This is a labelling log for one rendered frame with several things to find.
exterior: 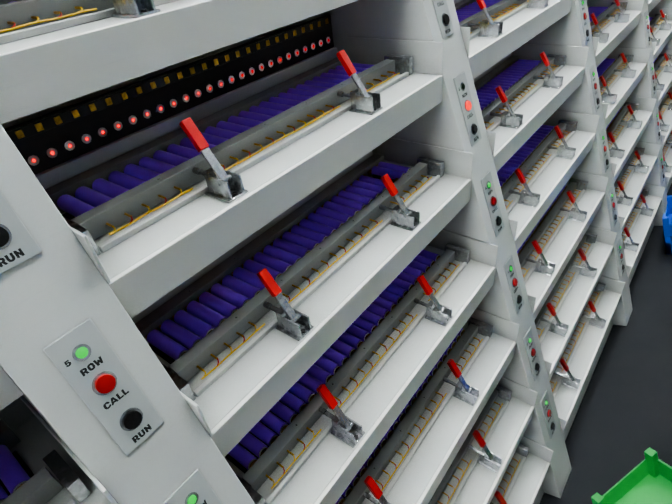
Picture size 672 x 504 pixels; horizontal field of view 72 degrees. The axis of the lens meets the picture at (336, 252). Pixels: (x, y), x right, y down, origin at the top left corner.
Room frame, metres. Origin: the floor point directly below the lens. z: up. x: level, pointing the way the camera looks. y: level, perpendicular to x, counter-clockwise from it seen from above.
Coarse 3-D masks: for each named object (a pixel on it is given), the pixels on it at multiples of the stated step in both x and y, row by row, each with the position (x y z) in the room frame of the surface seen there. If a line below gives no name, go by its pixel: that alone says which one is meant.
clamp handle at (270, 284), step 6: (264, 270) 0.51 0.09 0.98; (258, 276) 0.51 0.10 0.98; (264, 276) 0.51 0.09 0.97; (270, 276) 0.51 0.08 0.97; (264, 282) 0.51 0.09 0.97; (270, 282) 0.51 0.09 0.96; (270, 288) 0.50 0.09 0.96; (276, 288) 0.51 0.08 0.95; (276, 294) 0.50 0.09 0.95; (282, 294) 0.51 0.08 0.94; (282, 300) 0.50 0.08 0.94; (282, 306) 0.50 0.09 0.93; (288, 306) 0.50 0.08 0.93; (288, 312) 0.50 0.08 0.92; (294, 312) 0.50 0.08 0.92; (288, 318) 0.50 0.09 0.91
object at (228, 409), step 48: (384, 144) 0.89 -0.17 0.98; (432, 192) 0.75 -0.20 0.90; (384, 240) 0.65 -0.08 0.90; (336, 288) 0.56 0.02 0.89; (384, 288) 0.60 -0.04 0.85; (240, 336) 0.51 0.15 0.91; (288, 336) 0.50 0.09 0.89; (336, 336) 0.52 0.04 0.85; (192, 384) 0.46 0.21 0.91; (240, 384) 0.44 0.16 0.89; (288, 384) 0.46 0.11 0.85; (240, 432) 0.41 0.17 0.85
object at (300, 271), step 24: (384, 192) 0.74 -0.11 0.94; (408, 192) 0.75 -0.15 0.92; (360, 216) 0.68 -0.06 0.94; (336, 240) 0.63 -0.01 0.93; (360, 240) 0.65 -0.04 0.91; (312, 264) 0.60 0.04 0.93; (264, 288) 0.56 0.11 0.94; (288, 288) 0.57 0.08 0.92; (240, 312) 0.52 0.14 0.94; (264, 312) 0.54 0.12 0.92; (216, 336) 0.49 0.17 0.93; (192, 360) 0.46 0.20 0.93
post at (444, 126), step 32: (384, 0) 0.82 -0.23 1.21; (416, 0) 0.78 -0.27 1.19; (448, 0) 0.82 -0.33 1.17; (352, 32) 0.89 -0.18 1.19; (384, 32) 0.84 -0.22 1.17; (416, 32) 0.79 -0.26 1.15; (448, 64) 0.79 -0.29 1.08; (448, 96) 0.77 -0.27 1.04; (416, 128) 0.83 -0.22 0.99; (448, 128) 0.79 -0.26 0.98; (480, 128) 0.82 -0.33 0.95; (480, 160) 0.80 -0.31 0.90; (480, 192) 0.78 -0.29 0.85; (448, 224) 0.83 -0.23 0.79; (480, 224) 0.78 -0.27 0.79; (512, 256) 0.82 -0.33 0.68; (512, 320) 0.78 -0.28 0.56; (544, 384) 0.82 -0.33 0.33; (544, 480) 0.80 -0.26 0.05
